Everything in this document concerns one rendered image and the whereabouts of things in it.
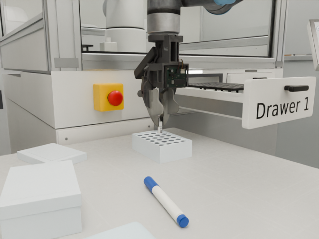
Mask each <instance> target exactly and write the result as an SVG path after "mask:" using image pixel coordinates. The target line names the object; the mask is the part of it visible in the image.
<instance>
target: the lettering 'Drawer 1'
mask: <svg viewBox="0 0 319 239"><path fill-rule="evenodd" d="M305 99H307V103H306V109H304V110H308V109H307V105H308V97H306V98H305ZM299 103H300V101H299V102H297V108H296V112H297V109H298V104H299ZM288 104H289V103H287V108H288ZM292 104H294V106H293V107H291V105H292ZM259 105H263V107H264V111H263V115H262V116H261V117H258V112H259ZM280 105H281V104H280ZM274 106H277V108H276V109H274V110H273V111H272V115H273V116H277V115H278V105H277V104H275V105H274ZM274 106H273V107H274ZM270 107H272V105H270V106H268V108H267V117H268V113H269V108H270ZM287 108H285V103H284V105H283V109H284V111H285V114H286V112H287ZM291 108H295V103H294V102H292V103H291V104H290V109H289V110H290V113H293V112H294V111H291ZM283 109H282V107H281V115H282V114H283ZM275 110H277V112H276V114H275V115H274V114H273V112H274V111H275ZM264 114H265V104H264V103H258V104H257V117H256V119H261V118H262V117H263V116H264Z"/></svg>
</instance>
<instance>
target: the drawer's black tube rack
mask: <svg viewBox="0 0 319 239"><path fill-rule="evenodd" d="M188 86H189V87H194V88H199V89H202V88H204V90H206V89H214V90H215V91H217V90H220V91H222V92H223V90H225V91H226V88H236V87H244V84H239V83H218V82H212V83H189V84H188Z"/></svg>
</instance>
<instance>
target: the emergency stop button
mask: <svg viewBox="0 0 319 239"><path fill-rule="evenodd" d="M108 101H109V103H110V104H111V105H113V106H118V105H120V104H121V103H122V101H123V95H122V93H121V92H120V91H112V92H110V94H109V96H108Z"/></svg>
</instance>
